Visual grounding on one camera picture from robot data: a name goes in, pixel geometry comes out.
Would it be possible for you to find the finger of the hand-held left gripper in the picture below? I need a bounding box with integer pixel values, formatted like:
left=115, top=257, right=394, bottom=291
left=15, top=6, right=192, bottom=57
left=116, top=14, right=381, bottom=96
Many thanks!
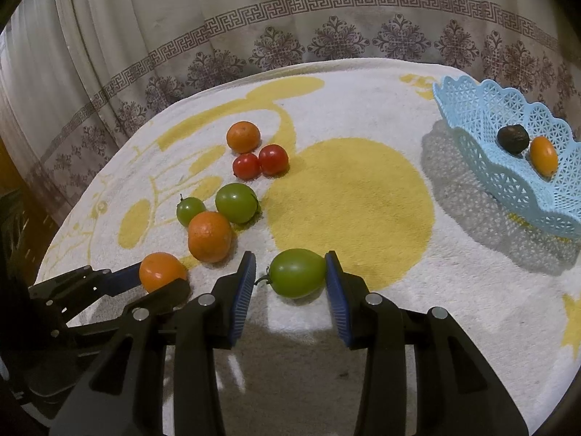
left=68, top=278, right=190, bottom=343
left=28, top=262, right=145, bottom=319

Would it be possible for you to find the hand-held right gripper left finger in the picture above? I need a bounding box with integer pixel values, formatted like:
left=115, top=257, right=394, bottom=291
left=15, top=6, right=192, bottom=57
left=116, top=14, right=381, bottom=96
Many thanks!
left=48, top=251, right=257, bottom=436

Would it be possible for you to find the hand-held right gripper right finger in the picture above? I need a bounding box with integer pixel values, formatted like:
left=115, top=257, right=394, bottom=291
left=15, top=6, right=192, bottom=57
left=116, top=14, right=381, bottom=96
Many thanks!
left=324, top=251, right=529, bottom=436

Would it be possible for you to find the orange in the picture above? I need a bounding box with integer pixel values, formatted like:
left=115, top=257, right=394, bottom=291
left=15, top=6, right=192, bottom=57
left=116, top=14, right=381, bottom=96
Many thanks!
left=139, top=252, right=188, bottom=294
left=529, top=136, right=559, bottom=178
left=187, top=211, right=233, bottom=264
left=226, top=121, right=262, bottom=154

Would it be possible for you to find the large green tomato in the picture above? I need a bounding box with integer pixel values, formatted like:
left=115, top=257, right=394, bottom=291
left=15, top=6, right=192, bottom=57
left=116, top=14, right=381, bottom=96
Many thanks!
left=255, top=248, right=328, bottom=299

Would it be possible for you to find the small green tomato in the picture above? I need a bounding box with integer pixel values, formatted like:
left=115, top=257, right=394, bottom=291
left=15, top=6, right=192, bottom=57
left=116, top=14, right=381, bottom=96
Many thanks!
left=176, top=194, right=207, bottom=228

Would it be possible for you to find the red tomato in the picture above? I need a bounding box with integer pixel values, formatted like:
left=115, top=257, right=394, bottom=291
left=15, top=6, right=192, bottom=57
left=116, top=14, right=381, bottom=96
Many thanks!
left=232, top=153, right=261, bottom=181
left=258, top=144, right=290, bottom=177

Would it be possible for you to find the light blue lattice basket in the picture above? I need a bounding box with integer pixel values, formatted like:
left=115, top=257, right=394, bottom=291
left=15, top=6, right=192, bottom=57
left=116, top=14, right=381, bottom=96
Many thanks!
left=432, top=75, right=581, bottom=239

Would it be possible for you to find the white yellow printed blanket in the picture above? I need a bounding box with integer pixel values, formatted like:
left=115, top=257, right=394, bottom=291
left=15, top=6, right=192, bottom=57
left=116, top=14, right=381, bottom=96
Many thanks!
left=34, top=57, right=581, bottom=436

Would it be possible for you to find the dark brown fruit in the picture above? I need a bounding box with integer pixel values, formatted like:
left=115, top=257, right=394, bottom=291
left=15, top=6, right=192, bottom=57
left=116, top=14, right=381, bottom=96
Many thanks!
left=496, top=125, right=530, bottom=155

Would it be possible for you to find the beige patterned curtain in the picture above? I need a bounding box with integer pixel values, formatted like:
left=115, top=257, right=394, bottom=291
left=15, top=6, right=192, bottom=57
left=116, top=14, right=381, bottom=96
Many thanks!
left=0, top=0, right=581, bottom=237

